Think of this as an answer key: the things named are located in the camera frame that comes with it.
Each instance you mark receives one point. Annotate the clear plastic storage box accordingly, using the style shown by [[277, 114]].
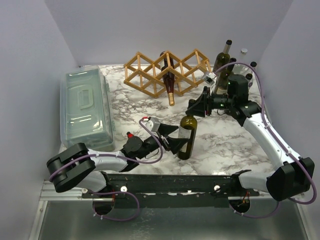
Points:
[[86, 114]]

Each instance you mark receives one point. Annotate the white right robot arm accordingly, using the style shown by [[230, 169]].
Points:
[[292, 173]]

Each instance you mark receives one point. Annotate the clear squat glass bottle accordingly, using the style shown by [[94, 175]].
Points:
[[241, 58]]

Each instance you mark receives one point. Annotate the aluminium extrusion rail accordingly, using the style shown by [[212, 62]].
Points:
[[48, 193]]

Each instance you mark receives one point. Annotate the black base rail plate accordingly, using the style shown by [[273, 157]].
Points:
[[172, 191]]

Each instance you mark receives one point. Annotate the green wine bottle brown label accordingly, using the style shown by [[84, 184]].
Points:
[[223, 57]]

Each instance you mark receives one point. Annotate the red bottle gold foil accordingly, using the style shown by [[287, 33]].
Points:
[[169, 81]]

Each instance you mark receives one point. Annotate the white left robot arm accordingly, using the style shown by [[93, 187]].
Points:
[[79, 166]]

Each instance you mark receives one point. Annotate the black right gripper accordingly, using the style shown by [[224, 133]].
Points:
[[206, 103]]

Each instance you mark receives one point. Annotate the green bottle silver foil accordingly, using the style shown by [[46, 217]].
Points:
[[249, 78]]

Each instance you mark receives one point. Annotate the red black utility knife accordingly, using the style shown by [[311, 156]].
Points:
[[129, 135]]

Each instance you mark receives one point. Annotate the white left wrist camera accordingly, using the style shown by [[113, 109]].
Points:
[[152, 124]]

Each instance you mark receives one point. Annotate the clear tall bottle blue label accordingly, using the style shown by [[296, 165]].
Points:
[[253, 64]]

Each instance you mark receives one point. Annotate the wooden wine rack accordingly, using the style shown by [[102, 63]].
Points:
[[146, 75]]

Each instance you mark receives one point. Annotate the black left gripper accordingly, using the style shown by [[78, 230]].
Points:
[[174, 145]]

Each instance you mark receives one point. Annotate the dark bottle black neck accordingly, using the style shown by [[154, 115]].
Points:
[[187, 130], [222, 83]]

